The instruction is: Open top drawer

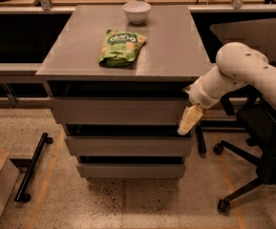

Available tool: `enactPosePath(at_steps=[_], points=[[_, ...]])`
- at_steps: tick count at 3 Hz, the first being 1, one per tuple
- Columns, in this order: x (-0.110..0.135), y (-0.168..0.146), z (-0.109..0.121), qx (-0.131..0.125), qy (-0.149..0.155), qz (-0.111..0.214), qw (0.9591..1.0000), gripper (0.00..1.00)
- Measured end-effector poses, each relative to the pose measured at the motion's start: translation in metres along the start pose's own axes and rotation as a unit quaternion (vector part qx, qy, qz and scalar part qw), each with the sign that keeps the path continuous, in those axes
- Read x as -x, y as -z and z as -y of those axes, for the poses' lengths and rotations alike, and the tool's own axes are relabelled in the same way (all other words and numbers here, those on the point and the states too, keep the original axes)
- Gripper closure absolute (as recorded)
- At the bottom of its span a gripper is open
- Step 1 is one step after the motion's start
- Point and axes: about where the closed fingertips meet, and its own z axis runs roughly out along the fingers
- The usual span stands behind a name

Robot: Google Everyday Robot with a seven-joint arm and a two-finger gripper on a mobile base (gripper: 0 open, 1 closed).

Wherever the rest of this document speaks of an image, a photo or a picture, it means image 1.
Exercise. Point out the green snack bag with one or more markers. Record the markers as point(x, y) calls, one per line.
point(120, 48)

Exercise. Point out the grey middle drawer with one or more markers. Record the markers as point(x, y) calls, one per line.
point(129, 146)

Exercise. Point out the grey bottom drawer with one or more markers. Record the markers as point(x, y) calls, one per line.
point(131, 171)

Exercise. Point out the grey top drawer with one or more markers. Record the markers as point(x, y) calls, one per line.
point(117, 111)

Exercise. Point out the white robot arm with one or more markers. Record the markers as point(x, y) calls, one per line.
point(237, 65)

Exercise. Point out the black right table leg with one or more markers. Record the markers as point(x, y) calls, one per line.
point(200, 139)

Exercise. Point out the grey drawer cabinet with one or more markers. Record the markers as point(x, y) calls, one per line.
point(171, 59)

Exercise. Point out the grey drawer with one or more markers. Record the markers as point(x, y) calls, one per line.
point(129, 146)
point(117, 111)
point(131, 171)

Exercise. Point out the white ceramic bowl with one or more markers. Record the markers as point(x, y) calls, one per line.
point(136, 11)

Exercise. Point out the black table leg foot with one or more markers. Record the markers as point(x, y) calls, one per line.
point(29, 164)

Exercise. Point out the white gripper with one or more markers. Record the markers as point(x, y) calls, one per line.
point(201, 97)

